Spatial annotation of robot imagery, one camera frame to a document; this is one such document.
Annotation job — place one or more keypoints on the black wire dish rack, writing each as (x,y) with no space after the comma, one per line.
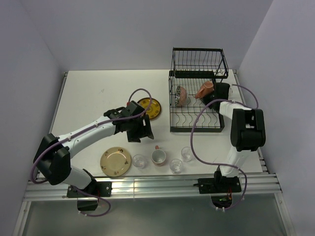
(191,68)

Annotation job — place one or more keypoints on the aluminium mounting rail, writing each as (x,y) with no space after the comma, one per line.
(151,187)

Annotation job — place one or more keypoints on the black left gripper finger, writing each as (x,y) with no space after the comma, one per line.
(135,137)
(147,130)

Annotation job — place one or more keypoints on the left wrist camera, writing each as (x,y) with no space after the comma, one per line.
(133,108)

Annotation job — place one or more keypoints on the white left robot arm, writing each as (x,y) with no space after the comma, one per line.
(53,157)

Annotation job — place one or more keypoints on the black white patterned bowl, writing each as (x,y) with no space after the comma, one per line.
(180,96)

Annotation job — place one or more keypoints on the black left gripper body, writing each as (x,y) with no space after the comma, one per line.
(136,125)

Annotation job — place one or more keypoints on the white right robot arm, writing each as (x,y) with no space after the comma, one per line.
(247,134)

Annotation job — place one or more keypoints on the beige floral plate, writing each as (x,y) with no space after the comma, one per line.
(115,162)

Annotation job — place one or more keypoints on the yellow patterned plate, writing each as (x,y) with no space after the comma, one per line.
(154,109)

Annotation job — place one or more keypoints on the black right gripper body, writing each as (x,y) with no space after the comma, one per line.
(215,97)

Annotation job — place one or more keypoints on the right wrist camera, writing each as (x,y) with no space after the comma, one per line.
(231,89)

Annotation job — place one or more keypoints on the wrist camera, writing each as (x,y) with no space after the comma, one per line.
(231,89)
(133,108)

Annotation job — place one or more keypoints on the small pink cup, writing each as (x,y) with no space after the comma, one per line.
(158,156)

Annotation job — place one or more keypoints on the large pink floral mug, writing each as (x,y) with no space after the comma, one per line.
(205,89)

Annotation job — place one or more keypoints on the clear glass cup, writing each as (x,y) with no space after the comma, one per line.
(139,161)
(176,166)
(186,154)

